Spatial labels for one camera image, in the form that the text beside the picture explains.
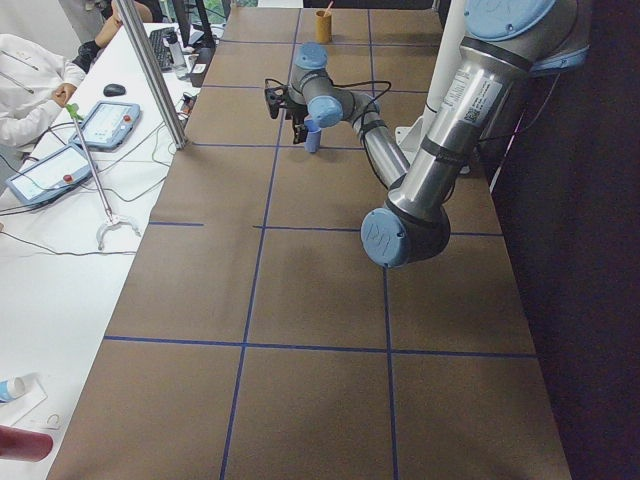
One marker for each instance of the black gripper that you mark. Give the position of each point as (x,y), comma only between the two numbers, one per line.
(298,119)

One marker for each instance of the blue plastic cup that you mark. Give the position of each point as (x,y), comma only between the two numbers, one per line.
(313,138)

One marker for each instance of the tan cup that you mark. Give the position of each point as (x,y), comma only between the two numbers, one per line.
(323,27)

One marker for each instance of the pink chopstick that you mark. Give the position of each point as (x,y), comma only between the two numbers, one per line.
(327,10)

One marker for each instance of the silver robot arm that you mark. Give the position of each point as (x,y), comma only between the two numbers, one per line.
(487,47)

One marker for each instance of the clear water bottle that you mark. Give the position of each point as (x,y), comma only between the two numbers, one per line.
(178,61)

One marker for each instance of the black keyboard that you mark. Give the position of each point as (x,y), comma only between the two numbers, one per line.
(160,50)

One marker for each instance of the far teach pendant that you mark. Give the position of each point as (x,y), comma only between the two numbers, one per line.
(108,123)

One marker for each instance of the teach pendant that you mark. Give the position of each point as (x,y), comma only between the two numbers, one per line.
(50,177)
(108,123)

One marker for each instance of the black computer mouse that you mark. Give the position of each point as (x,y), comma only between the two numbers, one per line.
(113,90)

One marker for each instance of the reacher grabber tool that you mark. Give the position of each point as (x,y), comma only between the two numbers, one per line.
(113,221)

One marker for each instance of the near teach pendant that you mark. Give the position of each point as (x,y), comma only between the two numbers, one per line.
(50,177)

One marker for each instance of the person in white shirt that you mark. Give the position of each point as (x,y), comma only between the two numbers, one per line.
(35,86)

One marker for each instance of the white tube on paper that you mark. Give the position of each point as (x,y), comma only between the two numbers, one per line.
(21,394)

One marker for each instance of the dark red cylinder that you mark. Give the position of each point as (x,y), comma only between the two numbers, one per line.
(24,445)

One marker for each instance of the white camera pole base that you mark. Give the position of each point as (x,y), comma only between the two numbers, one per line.
(446,66)

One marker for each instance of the grey aluminium frame post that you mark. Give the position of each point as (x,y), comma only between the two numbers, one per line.
(134,27)

